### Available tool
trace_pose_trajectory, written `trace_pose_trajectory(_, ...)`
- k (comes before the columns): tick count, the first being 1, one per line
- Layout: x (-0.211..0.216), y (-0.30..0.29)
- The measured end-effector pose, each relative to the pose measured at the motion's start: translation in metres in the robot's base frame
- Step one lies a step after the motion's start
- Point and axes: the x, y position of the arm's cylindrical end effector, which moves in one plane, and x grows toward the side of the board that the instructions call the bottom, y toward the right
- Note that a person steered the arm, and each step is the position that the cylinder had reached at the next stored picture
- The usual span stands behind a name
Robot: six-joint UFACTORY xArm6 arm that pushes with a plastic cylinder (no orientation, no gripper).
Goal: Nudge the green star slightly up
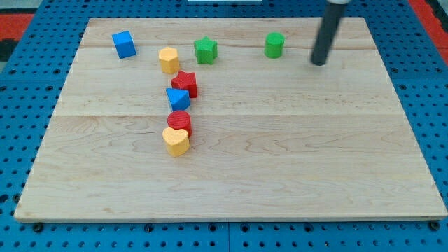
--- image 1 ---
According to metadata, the red cylinder block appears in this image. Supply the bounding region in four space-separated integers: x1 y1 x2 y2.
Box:
167 111 193 137

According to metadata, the green cylinder block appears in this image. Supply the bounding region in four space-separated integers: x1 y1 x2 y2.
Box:
264 32 285 59

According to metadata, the wooden board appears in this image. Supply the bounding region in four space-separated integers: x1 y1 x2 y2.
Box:
15 17 447 223

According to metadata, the yellow heart block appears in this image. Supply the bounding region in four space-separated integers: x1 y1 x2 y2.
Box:
162 127 190 157

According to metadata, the blue triangle block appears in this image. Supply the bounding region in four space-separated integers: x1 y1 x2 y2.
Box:
166 88 190 111

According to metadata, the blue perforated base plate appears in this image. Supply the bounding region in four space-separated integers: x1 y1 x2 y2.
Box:
1 1 447 251

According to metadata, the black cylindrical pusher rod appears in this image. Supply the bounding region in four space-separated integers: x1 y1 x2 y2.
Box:
310 0 350 66

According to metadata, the red star block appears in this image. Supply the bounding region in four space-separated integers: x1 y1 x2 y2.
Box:
171 71 198 98

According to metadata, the blue cube block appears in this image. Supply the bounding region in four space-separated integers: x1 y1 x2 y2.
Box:
112 31 137 59

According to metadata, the yellow hexagon block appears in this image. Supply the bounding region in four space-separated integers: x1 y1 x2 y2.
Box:
158 47 180 74

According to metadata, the green star block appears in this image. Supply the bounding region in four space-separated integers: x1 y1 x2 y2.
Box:
194 36 218 65

